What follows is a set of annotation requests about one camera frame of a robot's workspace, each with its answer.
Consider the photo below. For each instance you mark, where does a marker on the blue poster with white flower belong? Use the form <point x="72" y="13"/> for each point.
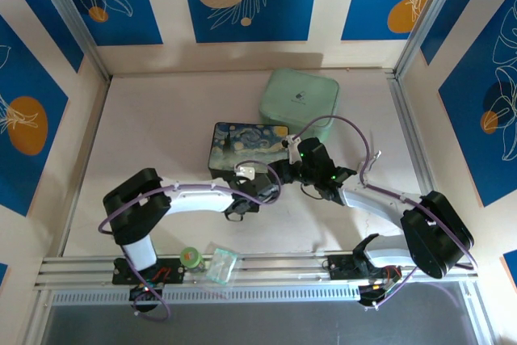
<point x="133" y="18"/>

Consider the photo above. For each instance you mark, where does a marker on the starry night painted box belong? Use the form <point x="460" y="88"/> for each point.
<point x="242" y="143"/>

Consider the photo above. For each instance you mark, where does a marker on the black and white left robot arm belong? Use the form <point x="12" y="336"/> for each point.
<point x="194" y="199"/>

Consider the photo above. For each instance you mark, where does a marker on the blue side poster orange oval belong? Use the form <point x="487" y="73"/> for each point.
<point x="28" y="90"/>

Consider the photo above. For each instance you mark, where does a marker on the clear plastic bag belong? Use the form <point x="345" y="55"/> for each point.
<point x="221" y="266"/>

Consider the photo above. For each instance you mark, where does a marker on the green capped small bottle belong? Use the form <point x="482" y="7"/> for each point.
<point x="190" y="258"/>

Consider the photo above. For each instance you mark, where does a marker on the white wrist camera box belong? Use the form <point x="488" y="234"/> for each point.
<point x="291" y="145"/>
<point x="245" y="171"/>

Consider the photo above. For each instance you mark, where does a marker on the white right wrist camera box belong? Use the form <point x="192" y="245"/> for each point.
<point x="291" y="145"/>

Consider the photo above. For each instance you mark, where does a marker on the blue side poster white leaves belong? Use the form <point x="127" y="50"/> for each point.
<point x="480" y="151"/>

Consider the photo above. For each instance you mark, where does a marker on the aluminium frame post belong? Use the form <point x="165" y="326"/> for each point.
<point x="68" y="13"/>
<point x="432" y="18"/>

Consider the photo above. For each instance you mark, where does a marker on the black left connector block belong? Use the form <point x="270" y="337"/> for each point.
<point x="146" y="291"/>

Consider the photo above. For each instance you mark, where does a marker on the aluminium front rail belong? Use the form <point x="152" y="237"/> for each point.
<point x="278" y="270"/>

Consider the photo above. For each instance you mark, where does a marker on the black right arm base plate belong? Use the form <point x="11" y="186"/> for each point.
<point x="341" y="268"/>

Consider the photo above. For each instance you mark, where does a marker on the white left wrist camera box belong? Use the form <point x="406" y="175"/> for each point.
<point x="245" y="171"/>

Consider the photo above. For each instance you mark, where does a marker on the black right connector block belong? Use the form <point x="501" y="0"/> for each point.
<point x="377" y="292"/>

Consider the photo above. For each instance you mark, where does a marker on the aluminium side rail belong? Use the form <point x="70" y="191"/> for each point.
<point x="408" y="110"/>

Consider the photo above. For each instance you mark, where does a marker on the mint green zip case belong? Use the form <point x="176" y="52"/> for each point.
<point x="301" y="98"/>

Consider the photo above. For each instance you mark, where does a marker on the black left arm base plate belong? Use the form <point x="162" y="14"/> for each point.
<point x="169" y="272"/>

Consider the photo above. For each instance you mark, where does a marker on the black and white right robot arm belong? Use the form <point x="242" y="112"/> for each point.
<point x="436" y="236"/>

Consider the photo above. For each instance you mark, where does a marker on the blue poster with beige circle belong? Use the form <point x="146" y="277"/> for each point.
<point x="282" y="5"/>

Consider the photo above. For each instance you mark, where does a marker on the black connector block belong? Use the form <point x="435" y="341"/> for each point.
<point x="377" y="292"/>
<point x="146" y="291"/>

